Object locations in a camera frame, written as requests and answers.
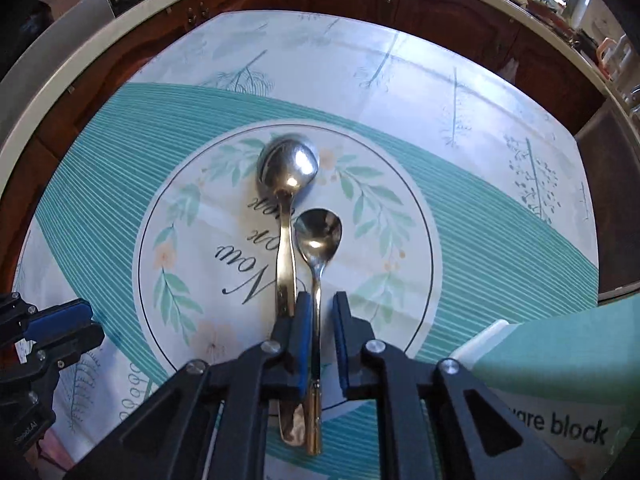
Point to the green plastic cutlery holder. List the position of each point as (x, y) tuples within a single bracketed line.
[(550, 350)]

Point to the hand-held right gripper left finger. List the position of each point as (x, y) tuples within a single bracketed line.
[(302, 340)]

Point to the white kitchen countertop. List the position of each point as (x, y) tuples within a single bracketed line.
[(50, 97)]

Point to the steel sheet stove guard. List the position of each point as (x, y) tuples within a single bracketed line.
[(50, 45)]

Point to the medium steel spoon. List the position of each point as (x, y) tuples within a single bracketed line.
[(317, 235)]

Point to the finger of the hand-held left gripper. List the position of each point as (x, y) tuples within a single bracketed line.
[(75, 342), (57, 320)]

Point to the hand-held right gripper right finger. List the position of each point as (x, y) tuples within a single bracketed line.
[(342, 345)]

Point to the large steel spoon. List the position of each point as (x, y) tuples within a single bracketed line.
[(287, 165)]

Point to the white plastic bag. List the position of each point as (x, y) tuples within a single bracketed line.
[(510, 67)]

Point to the white translucent-door storage cabinet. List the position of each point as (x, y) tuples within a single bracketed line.
[(617, 210)]

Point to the teal white printed tablecloth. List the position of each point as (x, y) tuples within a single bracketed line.
[(425, 160)]

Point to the pile of dirty dishes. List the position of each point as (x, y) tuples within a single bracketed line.
[(550, 15)]

